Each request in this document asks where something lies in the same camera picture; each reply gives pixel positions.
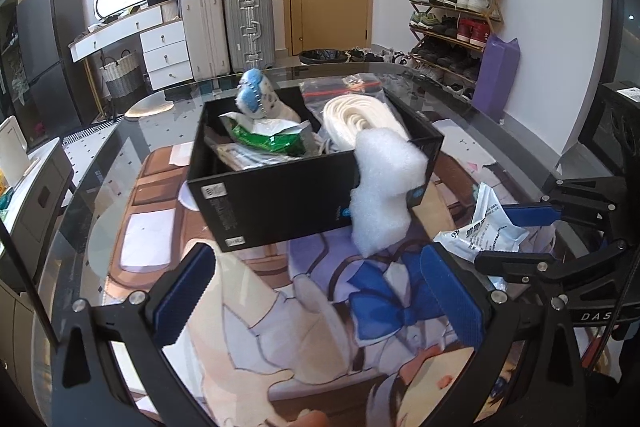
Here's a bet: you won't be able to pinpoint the blue white plush toy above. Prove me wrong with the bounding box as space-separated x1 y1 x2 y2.
236 69 303 126

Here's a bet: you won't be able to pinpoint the dark grey fridge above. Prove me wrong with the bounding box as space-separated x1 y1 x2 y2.
15 0 101 140

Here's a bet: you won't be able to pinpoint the woven laundry basket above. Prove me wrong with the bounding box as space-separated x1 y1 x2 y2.
98 49 146 100

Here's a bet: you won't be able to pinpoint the black cardboard box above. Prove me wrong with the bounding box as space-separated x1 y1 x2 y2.
186 84 446 254

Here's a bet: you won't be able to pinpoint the silver suitcase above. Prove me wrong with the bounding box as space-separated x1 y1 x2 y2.
223 0 277 70

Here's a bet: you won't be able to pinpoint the white printed packet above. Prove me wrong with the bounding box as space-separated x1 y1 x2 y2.
432 182 532 293

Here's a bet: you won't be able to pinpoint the black cable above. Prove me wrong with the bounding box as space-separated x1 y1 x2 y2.
0 219 59 351

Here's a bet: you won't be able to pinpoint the green white packet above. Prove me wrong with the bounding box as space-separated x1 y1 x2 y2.
220 112 314 158

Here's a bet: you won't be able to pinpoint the bagged beige strap roll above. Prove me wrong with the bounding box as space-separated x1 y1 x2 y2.
322 94 412 154

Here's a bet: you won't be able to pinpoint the white countertop appliance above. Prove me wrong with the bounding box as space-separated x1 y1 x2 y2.
0 116 41 188

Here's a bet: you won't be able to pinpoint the pile of floor shoes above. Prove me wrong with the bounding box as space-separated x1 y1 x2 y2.
345 46 417 68

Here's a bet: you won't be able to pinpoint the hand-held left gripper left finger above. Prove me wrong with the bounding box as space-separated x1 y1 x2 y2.
47 243 217 427

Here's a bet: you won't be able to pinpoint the white suitcase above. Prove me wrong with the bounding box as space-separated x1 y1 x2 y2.
180 0 232 82

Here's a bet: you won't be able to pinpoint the dark glass wardrobe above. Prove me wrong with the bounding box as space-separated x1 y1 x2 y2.
0 0 24 118

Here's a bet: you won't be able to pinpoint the patterned floor rug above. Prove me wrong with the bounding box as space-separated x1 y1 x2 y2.
60 84 241 168

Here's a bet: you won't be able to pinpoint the rows of shoes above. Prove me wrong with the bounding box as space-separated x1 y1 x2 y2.
406 0 502 100

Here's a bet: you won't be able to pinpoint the white dresser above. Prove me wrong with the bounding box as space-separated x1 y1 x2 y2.
68 2 194 90

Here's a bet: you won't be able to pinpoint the side cabinet white top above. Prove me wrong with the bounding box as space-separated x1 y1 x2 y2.
0 137 76 294

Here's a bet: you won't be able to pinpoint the white foam piece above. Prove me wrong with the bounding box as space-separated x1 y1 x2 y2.
349 127 434 258

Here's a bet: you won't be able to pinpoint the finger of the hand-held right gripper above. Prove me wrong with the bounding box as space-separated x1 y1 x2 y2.
474 241 628 293
502 177 628 230

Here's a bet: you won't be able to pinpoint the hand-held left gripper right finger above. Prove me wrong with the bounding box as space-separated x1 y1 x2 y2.
420 243 587 427

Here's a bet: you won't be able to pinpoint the purple bag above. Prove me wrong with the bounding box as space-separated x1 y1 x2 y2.
471 34 521 124

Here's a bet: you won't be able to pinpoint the clear zip bag red seal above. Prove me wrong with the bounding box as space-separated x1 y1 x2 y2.
299 74 396 128

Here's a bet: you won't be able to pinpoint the printed table mat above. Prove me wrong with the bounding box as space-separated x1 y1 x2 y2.
86 107 626 427

